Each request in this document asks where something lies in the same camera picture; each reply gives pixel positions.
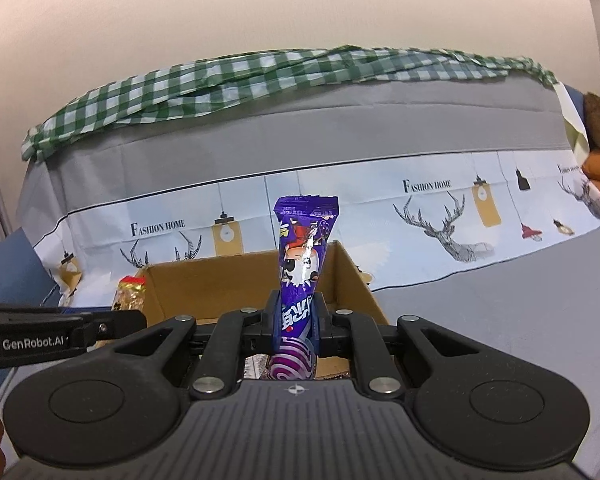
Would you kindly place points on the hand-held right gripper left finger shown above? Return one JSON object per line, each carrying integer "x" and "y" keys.
{"x": 275, "y": 322}

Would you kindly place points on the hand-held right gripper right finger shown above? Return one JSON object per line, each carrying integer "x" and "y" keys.
{"x": 319, "y": 322}

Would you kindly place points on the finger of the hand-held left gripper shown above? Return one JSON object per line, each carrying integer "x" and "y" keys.
{"x": 40, "y": 308}
{"x": 112, "y": 327}

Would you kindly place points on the purple snack packet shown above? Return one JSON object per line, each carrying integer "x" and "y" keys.
{"x": 302, "y": 270}

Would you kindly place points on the brown cardboard box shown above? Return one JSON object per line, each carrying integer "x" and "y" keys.
{"x": 220, "y": 285}

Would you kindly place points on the green checked cloth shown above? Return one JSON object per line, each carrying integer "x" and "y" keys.
{"x": 260, "y": 80}

